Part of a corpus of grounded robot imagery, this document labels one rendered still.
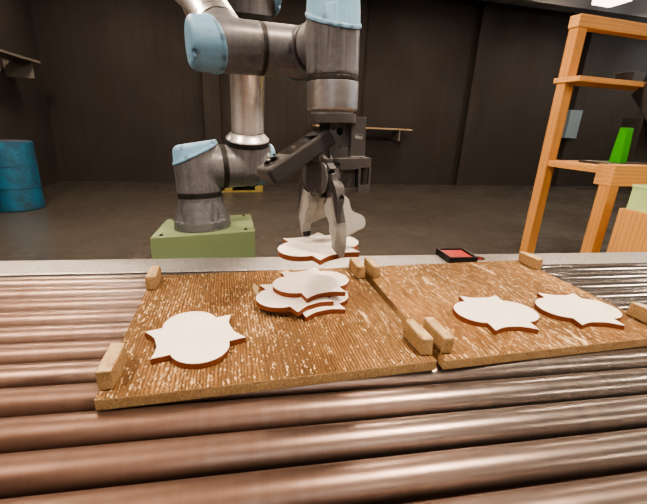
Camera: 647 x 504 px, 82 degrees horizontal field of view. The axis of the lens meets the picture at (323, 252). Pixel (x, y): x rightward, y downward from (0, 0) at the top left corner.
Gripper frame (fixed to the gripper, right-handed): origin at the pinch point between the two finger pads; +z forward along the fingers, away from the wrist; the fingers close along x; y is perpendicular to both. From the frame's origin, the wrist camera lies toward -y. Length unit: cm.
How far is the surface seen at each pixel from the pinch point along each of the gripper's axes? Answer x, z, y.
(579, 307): -23.0, 11.1, 39.1
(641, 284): -21, 15, 73
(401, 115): 604, -52, 576
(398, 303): -6.0, 11.0, 12.7
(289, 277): 6.6, 7.5, -2.1
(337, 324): -7.2, 10.7, -0.9
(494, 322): -19.3, 10.6, 20.5
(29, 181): 561, 48, -95
